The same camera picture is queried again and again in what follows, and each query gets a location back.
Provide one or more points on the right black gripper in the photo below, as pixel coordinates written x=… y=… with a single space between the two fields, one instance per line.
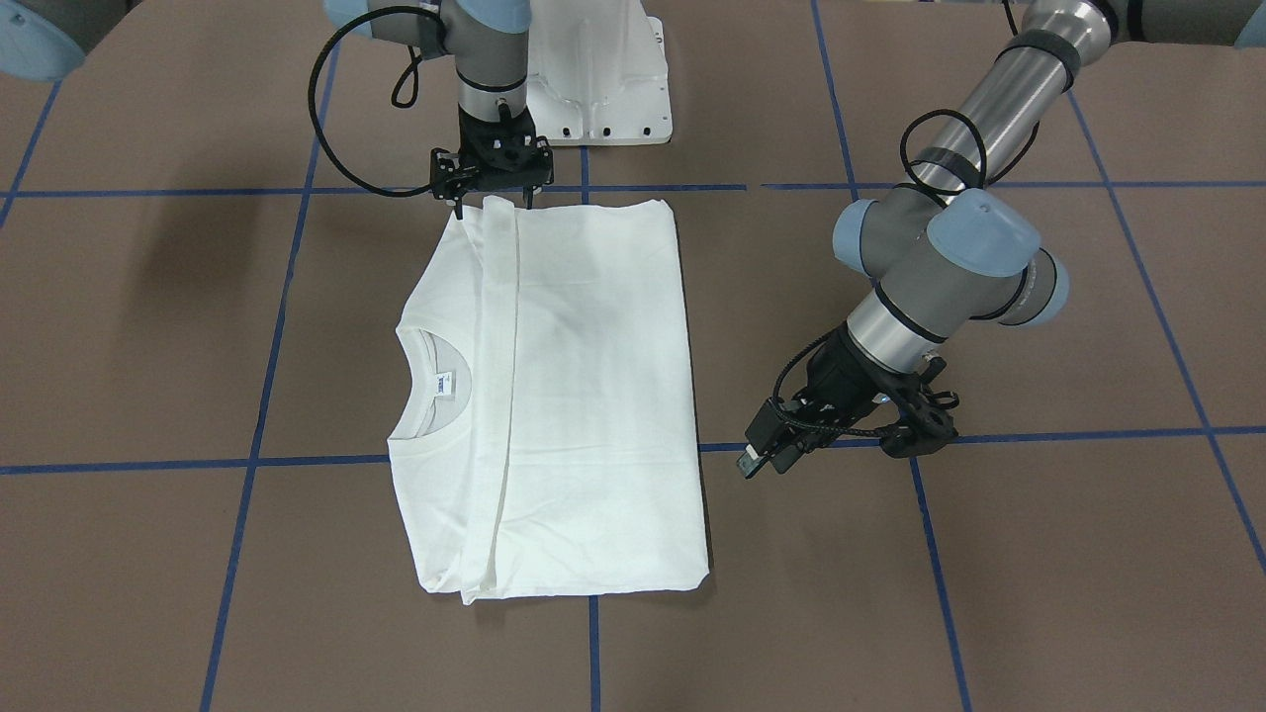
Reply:
x=444 y=174

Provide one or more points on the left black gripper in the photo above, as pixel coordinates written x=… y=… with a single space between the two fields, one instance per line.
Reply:
x=833 y=374

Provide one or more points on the white long-sleeve printed shirt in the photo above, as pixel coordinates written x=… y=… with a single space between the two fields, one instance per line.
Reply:
x=548 y=445

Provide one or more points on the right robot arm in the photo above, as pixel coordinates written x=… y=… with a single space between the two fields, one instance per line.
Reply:
x=44 y=41

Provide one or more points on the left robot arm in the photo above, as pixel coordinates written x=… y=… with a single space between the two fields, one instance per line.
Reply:
x=941 y=250

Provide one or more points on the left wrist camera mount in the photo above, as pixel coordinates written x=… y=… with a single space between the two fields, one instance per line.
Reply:
x=924 y=425

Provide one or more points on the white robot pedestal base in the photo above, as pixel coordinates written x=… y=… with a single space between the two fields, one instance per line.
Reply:
x=598 y=74

